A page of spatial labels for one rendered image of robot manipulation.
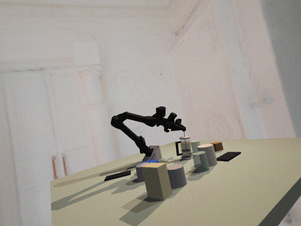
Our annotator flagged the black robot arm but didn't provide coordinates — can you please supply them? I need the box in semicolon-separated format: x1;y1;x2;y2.
111;106;177;156

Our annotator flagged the olive brown rectangular block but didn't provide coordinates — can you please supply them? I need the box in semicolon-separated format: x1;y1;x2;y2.
142;162;172;201

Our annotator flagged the orange block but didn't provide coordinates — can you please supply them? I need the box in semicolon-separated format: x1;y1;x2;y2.
211;142;223;152

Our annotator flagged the black flat rectangular pad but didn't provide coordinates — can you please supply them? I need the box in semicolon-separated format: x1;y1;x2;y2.
216;152;241;161
104;171;131;181

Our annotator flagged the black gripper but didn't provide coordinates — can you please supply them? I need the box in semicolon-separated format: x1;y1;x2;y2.
162;118;186;133

